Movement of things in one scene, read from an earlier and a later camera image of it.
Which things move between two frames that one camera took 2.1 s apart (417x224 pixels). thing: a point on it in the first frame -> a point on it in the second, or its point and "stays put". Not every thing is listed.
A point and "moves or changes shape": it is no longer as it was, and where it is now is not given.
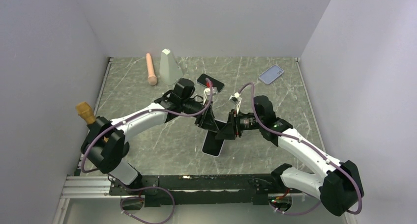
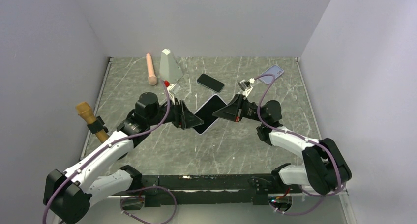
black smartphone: x=212 y=146 moves or changes shape
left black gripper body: x=201 y=119 -> x=178 y=119
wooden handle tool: x=84 y=109 stays put
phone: x=271 y=74 stays put
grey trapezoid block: x=170 y=71 stays put
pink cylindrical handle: x=152 y=78 stays put
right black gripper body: x=236 y=122 -> x=242 y=109
